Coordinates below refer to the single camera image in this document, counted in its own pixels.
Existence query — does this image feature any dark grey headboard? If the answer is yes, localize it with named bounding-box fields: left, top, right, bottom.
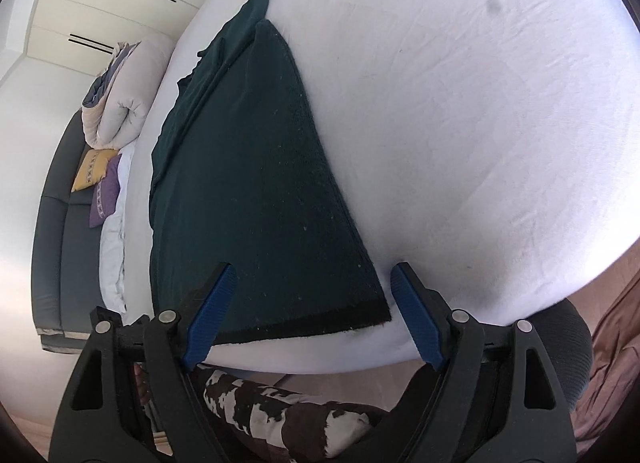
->
left=32, top=113, right=104, bottom=355

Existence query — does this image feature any cow pattern rug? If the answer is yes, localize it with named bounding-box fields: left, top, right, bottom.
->
left=193, top=367, right=387, bottom=462

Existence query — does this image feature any dark green garment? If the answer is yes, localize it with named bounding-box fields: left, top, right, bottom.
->
left=149, top=0, right=390, bottom=344

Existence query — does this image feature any brown cloth on floor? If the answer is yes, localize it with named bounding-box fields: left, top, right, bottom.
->
left=572, top=282, right=640, bottom=441

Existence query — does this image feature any purple cushion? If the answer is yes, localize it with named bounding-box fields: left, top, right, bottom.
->
left=89, top=155, right=122, bottom=229

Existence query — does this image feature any white bed sheet mattress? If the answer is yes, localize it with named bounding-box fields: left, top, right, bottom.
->
left=121, top=0, right=640, bottom=377

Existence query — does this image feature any yellow cushion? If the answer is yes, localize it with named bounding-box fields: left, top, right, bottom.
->
left=72, top=149, right=118, bottom=192

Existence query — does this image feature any white pillow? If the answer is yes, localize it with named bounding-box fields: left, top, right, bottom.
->
left=99, top=141, right=137, bottom=315

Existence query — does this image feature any folded beige duvet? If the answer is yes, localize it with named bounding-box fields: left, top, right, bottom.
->
left=81, top=34, right=175, bottom=150

